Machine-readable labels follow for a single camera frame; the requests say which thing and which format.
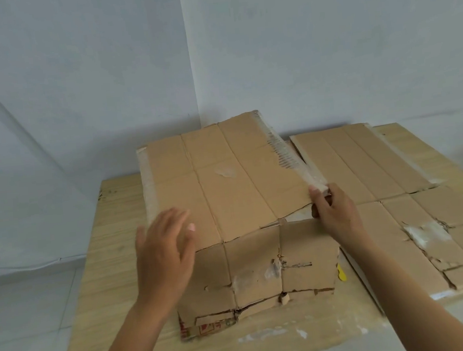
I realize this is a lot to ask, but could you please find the person's left hand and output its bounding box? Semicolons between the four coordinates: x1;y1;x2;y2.
131;205;205;314

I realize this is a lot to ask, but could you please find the person's right hand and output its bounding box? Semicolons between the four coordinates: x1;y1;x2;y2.
308;179;375;257

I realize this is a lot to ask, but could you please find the person's right forearm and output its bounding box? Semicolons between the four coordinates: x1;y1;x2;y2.
340;231;463;351

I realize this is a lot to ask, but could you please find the person's left forearm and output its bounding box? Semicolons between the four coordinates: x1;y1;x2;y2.
80;297;180;351

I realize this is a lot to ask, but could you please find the light wooden table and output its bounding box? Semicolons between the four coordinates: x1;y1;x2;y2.
38;116;463;351

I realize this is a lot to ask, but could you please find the white cable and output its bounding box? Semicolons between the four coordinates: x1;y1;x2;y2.
0;252;90;273

